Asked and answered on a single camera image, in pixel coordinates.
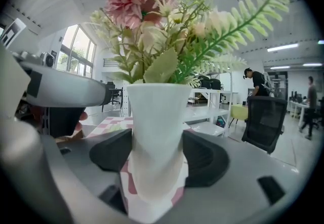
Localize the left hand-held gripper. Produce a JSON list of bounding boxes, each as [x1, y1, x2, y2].
[[0, 18, 107, 139]]

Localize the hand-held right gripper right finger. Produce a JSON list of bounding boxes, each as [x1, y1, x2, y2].
[[182, 130, 230, 189]]

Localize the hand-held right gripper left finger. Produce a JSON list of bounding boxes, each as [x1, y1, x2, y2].
[[89, 128, 133, 172]]

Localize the white ribbed vase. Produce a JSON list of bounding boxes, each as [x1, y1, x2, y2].
[[126, 82, 192, 222]]

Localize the pink flowers with green fern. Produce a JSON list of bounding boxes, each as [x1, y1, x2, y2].
[[86, 0, 292, 86]]

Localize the person's left hand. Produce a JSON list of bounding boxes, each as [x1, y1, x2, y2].
[[74, 111, 89, 133]]

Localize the pink white checkered mat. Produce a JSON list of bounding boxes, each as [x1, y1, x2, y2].
[[86, 116, 190, 220]]

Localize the large paned window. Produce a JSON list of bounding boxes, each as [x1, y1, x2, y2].
[[56, 24, 98, 78]]

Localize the white shelf unit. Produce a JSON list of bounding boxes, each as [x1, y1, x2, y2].
[[182, 87, 240, 138]]

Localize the black mesh office chair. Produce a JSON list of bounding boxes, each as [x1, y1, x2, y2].
[[241, 96, 289, 155]]

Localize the white office desk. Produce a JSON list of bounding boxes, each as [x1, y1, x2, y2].
[[288, 100, 311, 127]]

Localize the long ceiling light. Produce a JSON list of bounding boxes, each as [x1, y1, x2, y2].
[[266, 43, 300, 53]]

